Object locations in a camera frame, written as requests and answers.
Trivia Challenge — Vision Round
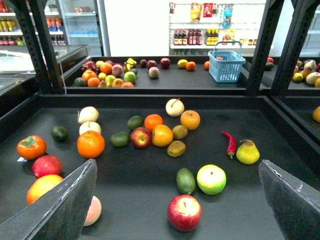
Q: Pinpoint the green lime lower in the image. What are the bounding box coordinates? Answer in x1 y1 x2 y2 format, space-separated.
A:
109 131 130 148

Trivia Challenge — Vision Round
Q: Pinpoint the yellow green pear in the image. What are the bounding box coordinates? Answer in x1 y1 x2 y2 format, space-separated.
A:
236 139 260 165

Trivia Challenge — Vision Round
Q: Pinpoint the yellow apple front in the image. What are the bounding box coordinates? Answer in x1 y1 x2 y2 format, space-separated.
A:
152 124 174 147

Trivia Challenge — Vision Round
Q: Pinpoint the round orange middle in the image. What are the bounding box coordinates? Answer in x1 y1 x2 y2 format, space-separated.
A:
77 130 106 159

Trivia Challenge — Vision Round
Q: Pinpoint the yellow apple back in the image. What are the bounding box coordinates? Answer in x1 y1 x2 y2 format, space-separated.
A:
180 110 201 131

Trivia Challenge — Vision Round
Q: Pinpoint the white price label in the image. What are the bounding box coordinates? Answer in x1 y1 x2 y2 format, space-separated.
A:
17 157 28 162

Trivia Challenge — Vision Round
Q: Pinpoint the large orange front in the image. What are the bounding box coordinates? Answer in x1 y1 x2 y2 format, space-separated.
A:
26 174 63 205

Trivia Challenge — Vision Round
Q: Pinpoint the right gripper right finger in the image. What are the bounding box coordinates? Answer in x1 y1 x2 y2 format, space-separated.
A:
258 160 320 240

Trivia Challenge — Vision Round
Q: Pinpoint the far dark apple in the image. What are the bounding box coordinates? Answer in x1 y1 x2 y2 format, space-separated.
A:
146 60 158 70

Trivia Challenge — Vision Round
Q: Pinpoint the white pear with stem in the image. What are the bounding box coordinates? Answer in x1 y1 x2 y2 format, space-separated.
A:
165 98 185 117

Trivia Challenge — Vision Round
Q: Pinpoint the far red apple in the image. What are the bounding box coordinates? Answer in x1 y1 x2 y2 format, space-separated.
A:
160 57 171 70

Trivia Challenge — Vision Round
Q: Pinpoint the green avocado front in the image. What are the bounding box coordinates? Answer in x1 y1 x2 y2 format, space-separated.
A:
176 167 196 195

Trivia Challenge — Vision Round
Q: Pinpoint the red pomegranate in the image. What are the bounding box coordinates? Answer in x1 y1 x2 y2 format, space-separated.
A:
32 155 63 179

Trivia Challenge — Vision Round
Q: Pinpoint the brown kiwi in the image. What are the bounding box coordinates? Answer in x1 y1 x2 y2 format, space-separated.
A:
172 124 188 140
167 140 186 158

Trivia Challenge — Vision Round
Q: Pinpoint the red apple on shelf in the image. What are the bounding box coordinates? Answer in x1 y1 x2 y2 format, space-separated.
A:
130 127 152 149

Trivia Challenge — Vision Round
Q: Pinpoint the red apple front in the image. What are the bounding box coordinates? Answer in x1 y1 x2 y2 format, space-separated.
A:
167 194 202 232

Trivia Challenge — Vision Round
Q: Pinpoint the white pear front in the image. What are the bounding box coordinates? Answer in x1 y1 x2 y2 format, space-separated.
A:
79 121 102 135

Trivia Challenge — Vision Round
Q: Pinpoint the green lime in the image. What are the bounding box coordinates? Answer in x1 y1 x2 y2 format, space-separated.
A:
109 131 130 148
127 115 144 131

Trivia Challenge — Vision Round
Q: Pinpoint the small blue basket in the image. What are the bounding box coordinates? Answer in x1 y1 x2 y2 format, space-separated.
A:
207 41 246 83

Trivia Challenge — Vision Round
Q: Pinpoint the small orange back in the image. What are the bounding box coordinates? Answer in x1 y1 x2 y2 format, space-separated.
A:
144 113 163 132

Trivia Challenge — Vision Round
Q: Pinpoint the red chili pepper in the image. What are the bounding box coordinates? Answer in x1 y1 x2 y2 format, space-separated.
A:
221 131 236 159

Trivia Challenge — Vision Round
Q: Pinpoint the peach fruit front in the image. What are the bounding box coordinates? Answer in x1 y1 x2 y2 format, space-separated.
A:
83 196 102 227

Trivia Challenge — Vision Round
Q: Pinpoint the dark green avocado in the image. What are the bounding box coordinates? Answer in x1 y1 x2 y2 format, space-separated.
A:
51 125 68 142

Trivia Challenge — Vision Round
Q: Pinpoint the orange persimmon green calyx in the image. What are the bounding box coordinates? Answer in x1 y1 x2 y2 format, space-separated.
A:
16 135 47 160

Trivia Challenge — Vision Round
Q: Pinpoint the yellow apple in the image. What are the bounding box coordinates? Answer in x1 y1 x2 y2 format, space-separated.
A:
180 110 201 131
152 124 174 147

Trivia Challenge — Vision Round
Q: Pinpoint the green lime upper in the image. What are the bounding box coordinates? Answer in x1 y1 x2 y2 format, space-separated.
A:
127 115 144 131

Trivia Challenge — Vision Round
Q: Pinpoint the white pear tilted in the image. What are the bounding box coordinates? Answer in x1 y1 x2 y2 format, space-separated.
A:
77 106 100 124

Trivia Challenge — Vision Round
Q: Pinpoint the far orange right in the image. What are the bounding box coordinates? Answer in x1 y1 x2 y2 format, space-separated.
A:
185 61 197 72

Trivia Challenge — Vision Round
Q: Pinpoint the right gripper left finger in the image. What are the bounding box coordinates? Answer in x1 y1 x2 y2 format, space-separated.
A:
0 159 98 240

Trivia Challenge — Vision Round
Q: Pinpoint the far lemon on shelf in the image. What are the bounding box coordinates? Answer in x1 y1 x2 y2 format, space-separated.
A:
177 59 188 69

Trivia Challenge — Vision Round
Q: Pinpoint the far peach on shelf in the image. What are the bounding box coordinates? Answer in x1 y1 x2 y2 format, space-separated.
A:
148 66 160 79

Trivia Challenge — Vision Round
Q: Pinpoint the black shelf upright post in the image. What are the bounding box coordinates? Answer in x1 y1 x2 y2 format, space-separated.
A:
6 0 64 94

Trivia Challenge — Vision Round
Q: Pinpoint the green apple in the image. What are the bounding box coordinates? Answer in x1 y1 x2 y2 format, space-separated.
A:
196 164 227 196

